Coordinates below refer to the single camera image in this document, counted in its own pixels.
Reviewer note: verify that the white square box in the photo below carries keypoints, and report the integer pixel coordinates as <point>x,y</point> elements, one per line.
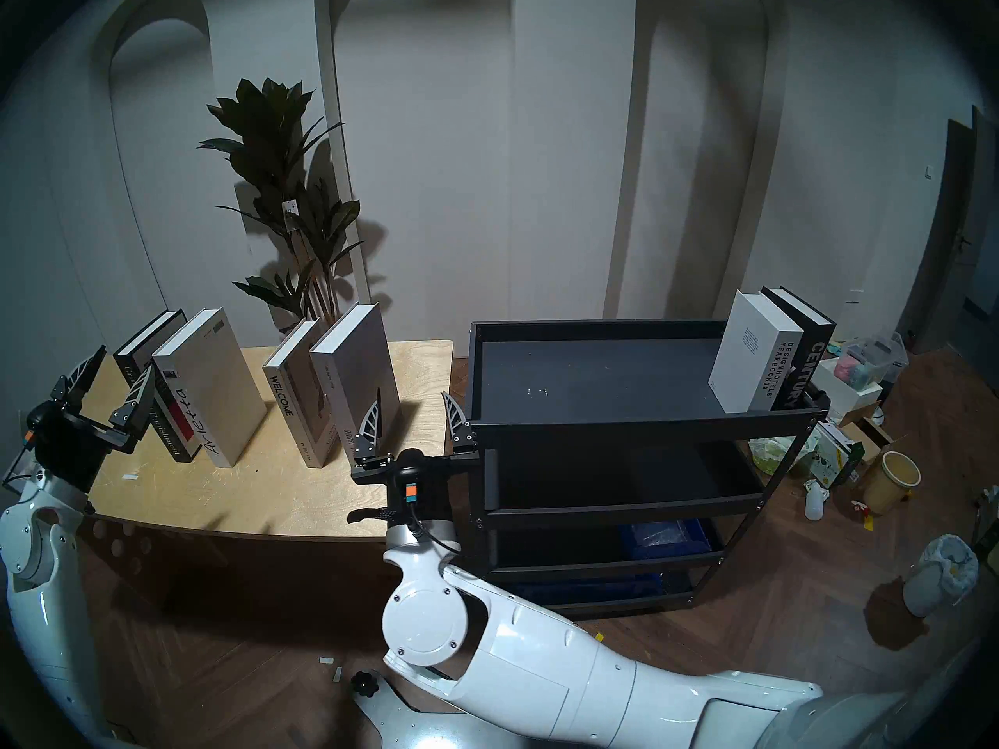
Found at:
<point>839,392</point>

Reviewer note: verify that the black Crime and Punishment book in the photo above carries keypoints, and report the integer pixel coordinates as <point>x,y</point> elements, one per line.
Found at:
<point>148,338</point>

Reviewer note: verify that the black metal shelf cart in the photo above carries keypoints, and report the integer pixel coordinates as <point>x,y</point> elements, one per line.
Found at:
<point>609,381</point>

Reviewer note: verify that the light wooden table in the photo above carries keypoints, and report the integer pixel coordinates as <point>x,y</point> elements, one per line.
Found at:
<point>273,490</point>

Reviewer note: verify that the black Century book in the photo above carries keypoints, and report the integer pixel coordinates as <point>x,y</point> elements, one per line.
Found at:
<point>812,334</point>

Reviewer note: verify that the white Welcome book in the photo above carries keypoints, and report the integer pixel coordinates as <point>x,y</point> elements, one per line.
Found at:
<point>293,396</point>

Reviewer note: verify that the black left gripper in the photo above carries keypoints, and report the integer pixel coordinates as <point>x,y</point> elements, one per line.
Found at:
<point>74,447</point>

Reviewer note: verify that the white green printed carton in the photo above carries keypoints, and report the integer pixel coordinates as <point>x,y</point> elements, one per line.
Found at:
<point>835,455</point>

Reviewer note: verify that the blue plastic bin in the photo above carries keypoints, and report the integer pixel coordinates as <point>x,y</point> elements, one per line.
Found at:
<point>593,583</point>
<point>667,538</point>

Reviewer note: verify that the black base knob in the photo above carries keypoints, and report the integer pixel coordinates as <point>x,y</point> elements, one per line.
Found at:
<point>364,683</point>

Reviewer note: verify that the white Design Hotels yearbook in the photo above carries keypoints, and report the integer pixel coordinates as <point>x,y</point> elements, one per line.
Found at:
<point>749,357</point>

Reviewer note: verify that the clear plastic storage box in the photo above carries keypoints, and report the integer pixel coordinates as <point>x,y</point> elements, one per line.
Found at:
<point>870,361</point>

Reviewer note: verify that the white Arietta book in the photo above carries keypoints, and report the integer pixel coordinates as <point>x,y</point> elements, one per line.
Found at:
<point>211,388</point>

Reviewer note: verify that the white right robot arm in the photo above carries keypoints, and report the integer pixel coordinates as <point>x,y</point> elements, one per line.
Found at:
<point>546,669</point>

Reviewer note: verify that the yellow paper bucket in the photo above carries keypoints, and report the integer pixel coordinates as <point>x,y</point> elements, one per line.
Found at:
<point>890,486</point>

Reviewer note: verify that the grey Special Issue book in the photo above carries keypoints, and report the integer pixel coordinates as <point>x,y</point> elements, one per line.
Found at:
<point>359,365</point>

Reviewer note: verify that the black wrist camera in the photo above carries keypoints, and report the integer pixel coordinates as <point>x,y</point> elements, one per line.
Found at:
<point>410,478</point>
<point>35,424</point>

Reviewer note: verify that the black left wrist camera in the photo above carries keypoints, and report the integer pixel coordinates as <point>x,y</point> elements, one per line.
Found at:
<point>35,424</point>

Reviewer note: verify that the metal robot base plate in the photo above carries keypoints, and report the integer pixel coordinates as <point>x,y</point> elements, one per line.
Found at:
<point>406,728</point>

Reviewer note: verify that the dark room door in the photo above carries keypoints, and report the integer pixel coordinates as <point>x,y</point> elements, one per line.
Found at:
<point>948,232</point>

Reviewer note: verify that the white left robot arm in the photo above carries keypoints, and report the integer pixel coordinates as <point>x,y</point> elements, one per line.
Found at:
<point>39,583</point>

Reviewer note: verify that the green plastic bag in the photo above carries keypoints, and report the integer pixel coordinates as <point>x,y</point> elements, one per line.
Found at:
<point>776,452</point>

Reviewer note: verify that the small white bottle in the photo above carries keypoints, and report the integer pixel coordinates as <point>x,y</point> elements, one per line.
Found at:
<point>815,502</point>

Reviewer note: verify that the brown cardboard box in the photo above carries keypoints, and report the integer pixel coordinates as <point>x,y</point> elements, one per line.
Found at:
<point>870,439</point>

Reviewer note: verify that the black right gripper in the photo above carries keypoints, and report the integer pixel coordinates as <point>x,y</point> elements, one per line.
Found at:
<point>439,494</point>

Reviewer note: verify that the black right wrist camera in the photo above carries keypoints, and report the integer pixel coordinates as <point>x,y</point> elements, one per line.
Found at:
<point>410,478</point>

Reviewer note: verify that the dark green potted plant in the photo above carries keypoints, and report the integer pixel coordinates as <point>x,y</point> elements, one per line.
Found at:
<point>269,139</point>

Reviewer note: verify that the white bagged trash bin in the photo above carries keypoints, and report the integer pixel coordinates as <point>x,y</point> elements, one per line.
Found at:
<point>936,580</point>

